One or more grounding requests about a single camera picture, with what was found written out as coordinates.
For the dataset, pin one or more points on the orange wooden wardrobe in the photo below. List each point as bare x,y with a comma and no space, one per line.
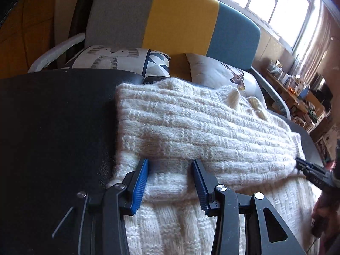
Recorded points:
32,32

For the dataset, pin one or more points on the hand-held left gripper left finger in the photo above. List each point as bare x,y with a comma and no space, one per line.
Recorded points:
139,186

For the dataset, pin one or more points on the white framed window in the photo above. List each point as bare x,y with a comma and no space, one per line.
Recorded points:
271,2

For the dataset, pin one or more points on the black monitor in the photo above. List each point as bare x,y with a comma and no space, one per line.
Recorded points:
322,90

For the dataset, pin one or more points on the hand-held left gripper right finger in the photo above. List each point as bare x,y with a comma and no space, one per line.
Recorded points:
200,188

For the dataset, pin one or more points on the cream knitted sweater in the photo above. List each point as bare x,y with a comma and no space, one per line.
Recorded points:
199,127

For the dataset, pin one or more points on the grey triangle print pillow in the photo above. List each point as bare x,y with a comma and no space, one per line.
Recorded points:
106,58

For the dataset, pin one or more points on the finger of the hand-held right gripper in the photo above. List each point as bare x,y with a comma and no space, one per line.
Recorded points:
308,164
310,176

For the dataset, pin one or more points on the white deer print pillow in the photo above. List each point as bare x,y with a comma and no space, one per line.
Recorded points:
212,70

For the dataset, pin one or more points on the grey yellow blue sofa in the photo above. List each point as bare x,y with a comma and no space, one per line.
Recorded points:
180,18

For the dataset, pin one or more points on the sheer pink curtain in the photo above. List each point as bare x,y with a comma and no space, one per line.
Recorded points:
316,45

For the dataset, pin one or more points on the wooden side desk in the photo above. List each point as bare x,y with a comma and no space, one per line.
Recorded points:
297,103

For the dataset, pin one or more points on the thin grey metal rod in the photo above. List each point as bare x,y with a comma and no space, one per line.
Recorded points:
61,222

